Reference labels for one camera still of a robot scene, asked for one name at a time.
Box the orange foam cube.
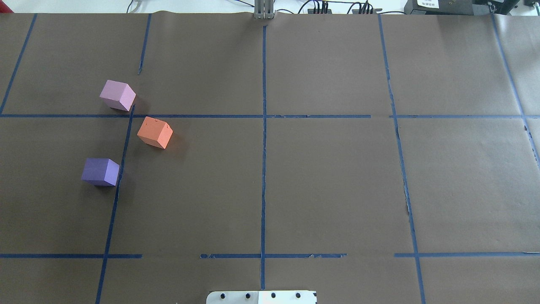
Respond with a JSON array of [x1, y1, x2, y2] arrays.
[[137, 116, 173, 149]]

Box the pink foam cube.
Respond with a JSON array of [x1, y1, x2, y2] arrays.
[[100, 79, 136, 111]]

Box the purple foam cube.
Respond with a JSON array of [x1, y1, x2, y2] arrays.
[[81, 158, 120, 187]]

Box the black box with label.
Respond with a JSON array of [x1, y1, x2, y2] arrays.
[[403, 0, 474, 16]]

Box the grey aluminium frame post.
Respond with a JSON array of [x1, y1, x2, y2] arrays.
[[254, 0, 275, 19]]

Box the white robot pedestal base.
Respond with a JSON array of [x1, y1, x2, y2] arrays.
[[206, 290, 318, 304]]

